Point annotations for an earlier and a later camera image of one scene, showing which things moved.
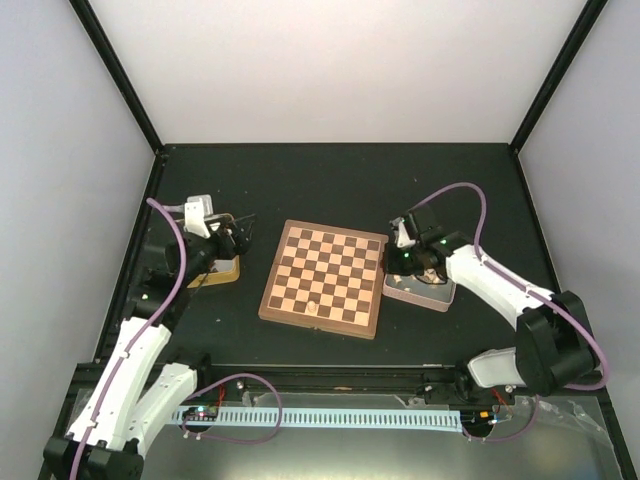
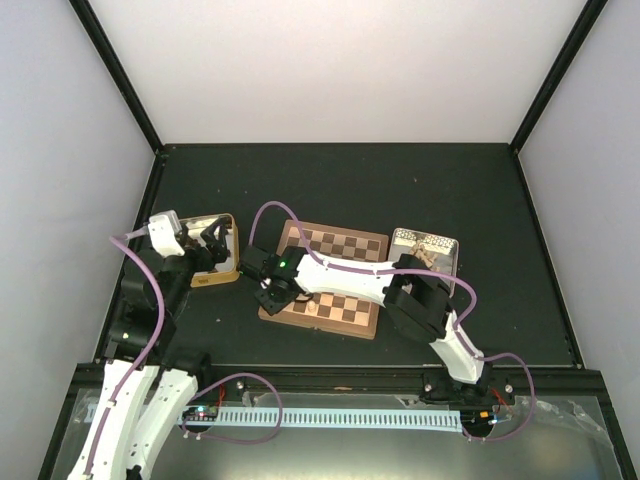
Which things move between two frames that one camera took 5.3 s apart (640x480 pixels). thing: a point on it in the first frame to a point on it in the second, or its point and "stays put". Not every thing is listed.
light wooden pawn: x=311 y=308 stays put
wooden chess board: x=326 y=278 stays put
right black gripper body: x=404 y=264 to x=276 y=301
